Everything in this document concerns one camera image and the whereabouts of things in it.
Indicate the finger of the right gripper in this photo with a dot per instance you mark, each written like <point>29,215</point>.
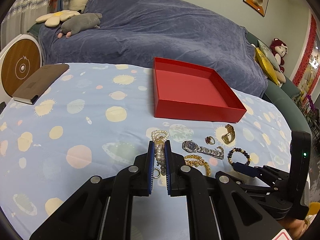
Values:
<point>245,169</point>

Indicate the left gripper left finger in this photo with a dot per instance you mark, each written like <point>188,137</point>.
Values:
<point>143,181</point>

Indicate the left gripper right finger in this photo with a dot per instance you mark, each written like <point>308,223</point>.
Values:
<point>173,163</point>

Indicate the silver wristwatch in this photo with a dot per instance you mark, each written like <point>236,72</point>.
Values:
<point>191,147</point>

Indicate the gold wristwatch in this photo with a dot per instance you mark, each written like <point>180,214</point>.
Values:
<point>229,137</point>

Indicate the person's right hand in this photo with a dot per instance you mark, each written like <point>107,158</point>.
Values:
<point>295,227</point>

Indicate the light blue planet tablecloth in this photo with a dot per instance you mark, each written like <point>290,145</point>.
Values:
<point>94,120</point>

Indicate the red cardboard tray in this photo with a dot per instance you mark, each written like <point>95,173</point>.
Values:
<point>187,91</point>

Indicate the yellow satin pillow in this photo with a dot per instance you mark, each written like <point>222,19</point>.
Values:
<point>266,66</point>

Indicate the grey-green pillow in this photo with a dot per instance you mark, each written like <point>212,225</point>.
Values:
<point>268,53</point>

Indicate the red monkey plush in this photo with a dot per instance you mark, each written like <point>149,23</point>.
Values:
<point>279,50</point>

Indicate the red paper garland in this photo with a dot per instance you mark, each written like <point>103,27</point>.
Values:
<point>306,52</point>

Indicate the blue-grey bed blanket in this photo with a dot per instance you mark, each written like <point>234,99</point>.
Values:
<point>137,31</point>

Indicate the grey plush toy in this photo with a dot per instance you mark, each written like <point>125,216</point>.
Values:
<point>79,23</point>

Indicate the flower shaped cushion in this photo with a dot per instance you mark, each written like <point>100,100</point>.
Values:
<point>54,19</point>

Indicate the white curtain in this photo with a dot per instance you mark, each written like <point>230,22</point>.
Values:
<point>21,16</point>

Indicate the green bed frame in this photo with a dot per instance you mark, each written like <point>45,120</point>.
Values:
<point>282,97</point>

